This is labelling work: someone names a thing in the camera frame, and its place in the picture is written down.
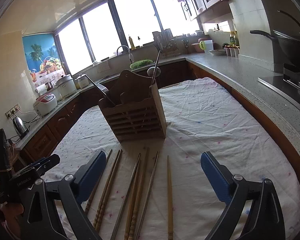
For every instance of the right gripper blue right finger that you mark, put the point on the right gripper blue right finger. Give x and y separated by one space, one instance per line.
265 218

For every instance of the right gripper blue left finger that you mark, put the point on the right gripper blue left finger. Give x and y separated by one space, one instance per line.
41 220

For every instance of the ridged wooden chopstick pair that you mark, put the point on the ridged wooden chopstick pair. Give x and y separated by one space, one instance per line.
106 189
110 189

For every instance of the stainless steel fork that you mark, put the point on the stainless steel fork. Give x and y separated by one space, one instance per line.
104 90

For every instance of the long metal spoon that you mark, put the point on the long metal spoon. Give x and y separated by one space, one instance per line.
151 70

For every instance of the chrome kitchen faucet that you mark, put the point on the chrome kitchen faucet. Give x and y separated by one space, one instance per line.
126 50

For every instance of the left human hand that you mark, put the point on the left human hand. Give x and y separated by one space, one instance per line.
9 225

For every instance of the steel electric kettle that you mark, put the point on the steel electric kettle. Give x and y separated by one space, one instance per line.
20 127

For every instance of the white floral tablecloth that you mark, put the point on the white floral tablecloth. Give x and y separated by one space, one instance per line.
201 116

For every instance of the wooden utensil holder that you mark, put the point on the wooden utensil holder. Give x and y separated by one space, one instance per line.
133 108

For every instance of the white pink rice cooker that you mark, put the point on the white pink rice cooker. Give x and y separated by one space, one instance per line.
45 104

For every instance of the white tall cooker pot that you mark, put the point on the white tall cooker pot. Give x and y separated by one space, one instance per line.
66 86

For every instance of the small white slow cooker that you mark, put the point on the small white slow cooker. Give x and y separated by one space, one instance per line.
83 81

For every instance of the paper towel roll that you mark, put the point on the paper towel roll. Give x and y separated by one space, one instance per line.
41 89

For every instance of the gas stove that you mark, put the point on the gas stove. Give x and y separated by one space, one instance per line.
287 84

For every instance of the tropical fruit poster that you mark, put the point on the tropical fruit poster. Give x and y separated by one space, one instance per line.
42 58

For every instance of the white seasoning jars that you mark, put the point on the white seasoning jars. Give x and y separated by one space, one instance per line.
232 51

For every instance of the white jug green lid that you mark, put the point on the white jug green lid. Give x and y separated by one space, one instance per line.
206 45

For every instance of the yellow dish soap bottle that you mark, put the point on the yellow dish soap bottle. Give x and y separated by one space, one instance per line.
131 43

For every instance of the red bowl on counter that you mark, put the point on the red bowl on counter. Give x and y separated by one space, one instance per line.
195 46

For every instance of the yellow oil bottles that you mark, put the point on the yellow oil bottles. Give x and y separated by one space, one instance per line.
234 41

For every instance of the dish drying rack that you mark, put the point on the dish drying rack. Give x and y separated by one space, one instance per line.
165 43

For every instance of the wall power outlet strip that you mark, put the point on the wall power outlet strip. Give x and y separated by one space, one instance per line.
12 111

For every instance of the black wok with handle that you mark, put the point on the black wok with handle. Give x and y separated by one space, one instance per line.
290 45

